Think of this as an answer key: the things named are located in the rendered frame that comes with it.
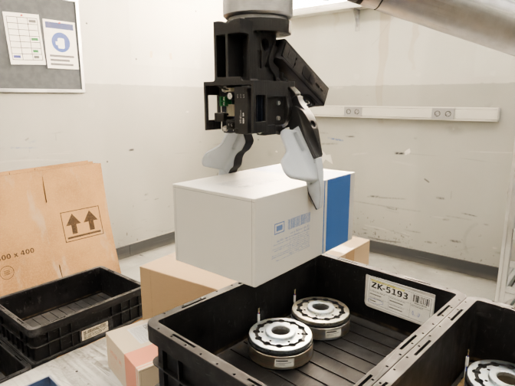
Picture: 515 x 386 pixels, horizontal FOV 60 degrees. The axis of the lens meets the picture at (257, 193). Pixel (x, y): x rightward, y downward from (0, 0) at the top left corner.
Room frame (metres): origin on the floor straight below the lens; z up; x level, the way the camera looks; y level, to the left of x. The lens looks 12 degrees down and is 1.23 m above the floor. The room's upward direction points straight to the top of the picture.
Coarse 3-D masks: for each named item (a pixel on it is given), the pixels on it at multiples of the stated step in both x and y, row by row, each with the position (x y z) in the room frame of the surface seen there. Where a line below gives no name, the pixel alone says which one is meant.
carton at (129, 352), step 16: (144, 320) 0.85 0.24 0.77; (112, 336) 0.78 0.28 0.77; (128, 336) 0.78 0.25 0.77; (144, 336) 0.78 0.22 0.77; (112, 352) 0.77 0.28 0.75; (128, 352) 0.73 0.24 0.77; (144, 352) 0.73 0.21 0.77; (112, 368) 0.78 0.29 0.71; (128, 368) 0.71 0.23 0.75; (144, 368) 0.68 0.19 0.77; (128, 384) 0.71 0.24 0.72; (144, 384) 0.68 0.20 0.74
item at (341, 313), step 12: (300, 300) 0.76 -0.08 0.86; (312, 300) 0.76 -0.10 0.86; (324, 300) 0.77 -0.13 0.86; (336, 300) 0.76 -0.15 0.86; (300, 312) 0.72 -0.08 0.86; (336, 312) 0.71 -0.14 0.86; (348, 312) 0.71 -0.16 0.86; (312, 324) 0.68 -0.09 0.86; (324, 324) 0.68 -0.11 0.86; (336, 324) 0.68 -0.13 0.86
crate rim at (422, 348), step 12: (468, 300) 0.62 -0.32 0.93; (480, 300) 0.62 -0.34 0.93; (492, 300) 0.62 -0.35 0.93; (456, 312) 0.58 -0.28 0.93; (444, 324) 0.55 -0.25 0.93; (432, 336) 0.52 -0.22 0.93; (420, 348) 0.49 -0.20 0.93; (408, 360) 0.46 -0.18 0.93; (420, 360) 0.47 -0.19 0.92; (396, 372) 0.44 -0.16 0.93; (384, 384) 0.42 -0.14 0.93
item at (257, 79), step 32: (224, 32) 0.47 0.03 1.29; (256, 32) 0.47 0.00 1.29; (288, 32) 0.49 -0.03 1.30; (224, 64) 0.48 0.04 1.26; (256, 64) 0.47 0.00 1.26; (224, 96) 0.48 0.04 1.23; (256, 96) 0.46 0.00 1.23; (288, 96) 0.49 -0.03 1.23; (224, 128) 0.49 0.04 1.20; (256, 128) 0.45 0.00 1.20
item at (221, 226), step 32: (192, 192) 0.46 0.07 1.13; (224, 192) 0.44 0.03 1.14; (256, 192) 0.44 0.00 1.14; (288, 192) 0.45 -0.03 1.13; (352, 192) 0.56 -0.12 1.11; (192, 224) 0.46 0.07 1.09; (224, 224) 0.43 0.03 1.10; (256, 224) 0.41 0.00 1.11; (288, 224) 0.45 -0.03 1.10; (320, 224) 0.50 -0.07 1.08; (352, 224) 0.56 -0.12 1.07; (192, 256) 0.46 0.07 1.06; (224, 256) 0.43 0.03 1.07; (256, 256) 0.41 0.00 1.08; (288, 256) 0.45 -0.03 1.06
